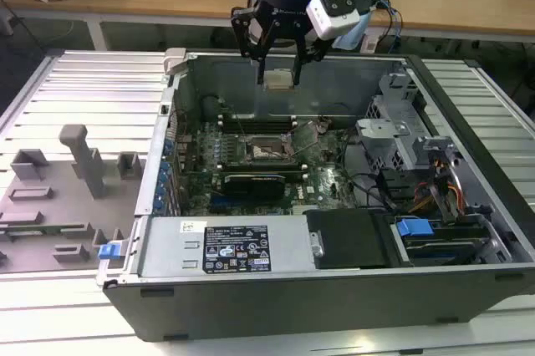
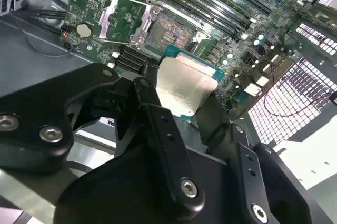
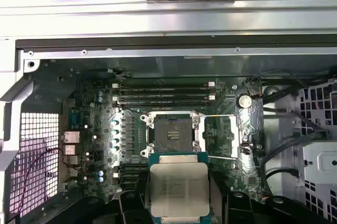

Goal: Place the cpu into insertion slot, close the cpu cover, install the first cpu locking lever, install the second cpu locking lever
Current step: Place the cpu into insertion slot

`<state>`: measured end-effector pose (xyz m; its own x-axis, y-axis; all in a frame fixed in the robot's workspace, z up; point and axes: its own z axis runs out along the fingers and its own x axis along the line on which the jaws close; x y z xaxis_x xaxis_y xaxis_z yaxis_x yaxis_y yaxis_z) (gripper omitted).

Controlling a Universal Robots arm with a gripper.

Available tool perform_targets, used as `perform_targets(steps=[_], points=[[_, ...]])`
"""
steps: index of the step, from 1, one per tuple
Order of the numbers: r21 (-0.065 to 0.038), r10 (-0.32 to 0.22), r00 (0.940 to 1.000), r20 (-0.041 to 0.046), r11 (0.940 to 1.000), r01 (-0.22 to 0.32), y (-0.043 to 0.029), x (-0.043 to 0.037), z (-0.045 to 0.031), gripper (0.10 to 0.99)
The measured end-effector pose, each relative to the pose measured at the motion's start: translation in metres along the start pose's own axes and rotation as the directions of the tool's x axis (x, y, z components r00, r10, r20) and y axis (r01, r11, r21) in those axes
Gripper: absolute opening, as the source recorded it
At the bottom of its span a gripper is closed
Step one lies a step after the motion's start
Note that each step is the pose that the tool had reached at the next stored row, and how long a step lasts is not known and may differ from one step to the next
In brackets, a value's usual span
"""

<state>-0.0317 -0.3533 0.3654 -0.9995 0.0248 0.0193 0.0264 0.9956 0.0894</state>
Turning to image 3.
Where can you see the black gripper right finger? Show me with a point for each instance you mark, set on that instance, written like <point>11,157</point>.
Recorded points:
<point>231,208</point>

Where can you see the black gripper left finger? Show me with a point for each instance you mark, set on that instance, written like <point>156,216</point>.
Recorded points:
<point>140,197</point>

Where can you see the silver topped CPU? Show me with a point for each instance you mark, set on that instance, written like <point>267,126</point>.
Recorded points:
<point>179,182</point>

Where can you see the black expansion slot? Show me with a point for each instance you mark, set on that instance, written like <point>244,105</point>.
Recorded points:
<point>134,168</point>

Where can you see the CPU socket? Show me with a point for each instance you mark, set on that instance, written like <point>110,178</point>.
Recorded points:
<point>171,129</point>

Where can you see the black RAM slot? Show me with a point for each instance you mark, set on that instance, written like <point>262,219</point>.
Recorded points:
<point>163,91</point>
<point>163,96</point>
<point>163,86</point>
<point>163,102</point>

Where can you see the square black chip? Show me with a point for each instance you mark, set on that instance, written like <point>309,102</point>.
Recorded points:
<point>252,181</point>

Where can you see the green motherboard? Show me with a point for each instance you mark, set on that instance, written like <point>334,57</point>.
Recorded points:
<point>223,174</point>

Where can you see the blue cylindrical capacitor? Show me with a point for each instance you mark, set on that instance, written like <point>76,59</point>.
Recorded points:
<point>100,99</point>
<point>100,179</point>
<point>100,93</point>
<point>100,173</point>

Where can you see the teal cylindrical capacitor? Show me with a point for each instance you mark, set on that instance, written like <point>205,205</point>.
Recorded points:
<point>115,149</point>
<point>115,132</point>
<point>114,123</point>
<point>115,141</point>

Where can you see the internal USB port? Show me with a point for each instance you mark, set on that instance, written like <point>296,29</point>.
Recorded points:
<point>246,147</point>

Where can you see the metal USB port block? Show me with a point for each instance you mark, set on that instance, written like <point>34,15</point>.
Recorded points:
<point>71,149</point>
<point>71,171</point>

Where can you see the metal network port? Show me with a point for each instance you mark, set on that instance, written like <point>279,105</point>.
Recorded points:
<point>71,136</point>

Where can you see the metal drive cage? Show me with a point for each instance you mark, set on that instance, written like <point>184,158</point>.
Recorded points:
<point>323,166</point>

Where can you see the blue port connector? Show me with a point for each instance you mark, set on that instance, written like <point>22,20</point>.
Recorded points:
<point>74,120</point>

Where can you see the silver coin battery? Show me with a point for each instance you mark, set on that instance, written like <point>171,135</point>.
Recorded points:
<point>243,101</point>

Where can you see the grey metal PC case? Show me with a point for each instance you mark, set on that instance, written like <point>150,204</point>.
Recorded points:
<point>158,53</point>

